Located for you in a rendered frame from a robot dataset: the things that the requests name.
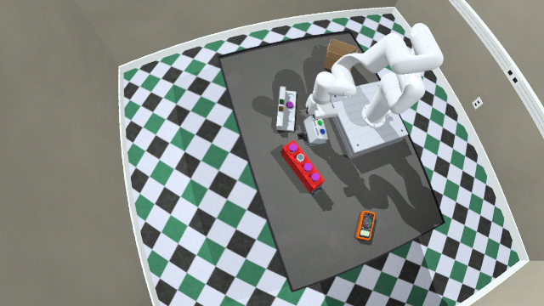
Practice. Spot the brown cardboard box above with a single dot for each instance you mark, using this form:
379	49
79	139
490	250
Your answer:
339	49

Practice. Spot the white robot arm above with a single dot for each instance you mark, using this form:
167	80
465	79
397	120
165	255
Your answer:
400	90

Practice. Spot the orange digital multimeter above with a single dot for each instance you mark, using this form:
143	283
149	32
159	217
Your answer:
365	225

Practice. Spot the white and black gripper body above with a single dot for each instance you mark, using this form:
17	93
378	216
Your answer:
312	107

